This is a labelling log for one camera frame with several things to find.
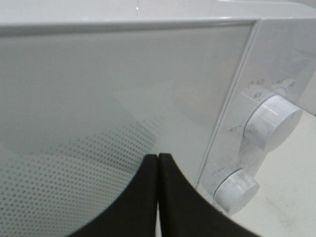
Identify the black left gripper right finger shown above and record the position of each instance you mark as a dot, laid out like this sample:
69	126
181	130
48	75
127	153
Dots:
183	212

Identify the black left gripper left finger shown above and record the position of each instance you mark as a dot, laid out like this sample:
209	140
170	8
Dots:
134	212

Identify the white microwave knob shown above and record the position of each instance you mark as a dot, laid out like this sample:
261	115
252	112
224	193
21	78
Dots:
235	192
272	122

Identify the white microwave door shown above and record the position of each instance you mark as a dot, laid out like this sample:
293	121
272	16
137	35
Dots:
82	104

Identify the white microwave oven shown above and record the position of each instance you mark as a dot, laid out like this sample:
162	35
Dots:
279	60

